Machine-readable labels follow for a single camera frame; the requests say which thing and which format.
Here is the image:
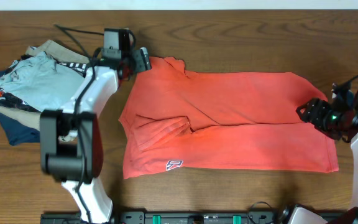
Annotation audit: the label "red orange t-shirt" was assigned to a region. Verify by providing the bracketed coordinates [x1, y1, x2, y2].
[119, 57, 339, 179]

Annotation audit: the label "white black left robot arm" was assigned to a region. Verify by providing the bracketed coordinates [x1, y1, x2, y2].
[40, 28, 152, 223]

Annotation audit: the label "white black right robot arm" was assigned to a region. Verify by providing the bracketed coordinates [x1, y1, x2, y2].
[289, 84, 358, 223]

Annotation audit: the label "light blue folded shirt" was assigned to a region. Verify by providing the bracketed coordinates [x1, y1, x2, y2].
[0, 51, 86, 113]

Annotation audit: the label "beige folded pants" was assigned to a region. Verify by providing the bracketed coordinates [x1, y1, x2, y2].
[0, 40, 88, 130]

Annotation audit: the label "navy blue folded garment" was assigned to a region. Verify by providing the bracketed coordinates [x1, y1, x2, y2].
[0, 71, 40, 146]

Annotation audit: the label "black patterned folded garment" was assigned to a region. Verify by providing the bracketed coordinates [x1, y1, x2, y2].
[0, 54, 90, 113]

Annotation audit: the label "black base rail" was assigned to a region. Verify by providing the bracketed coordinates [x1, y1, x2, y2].
[40, 202, 344, 224]

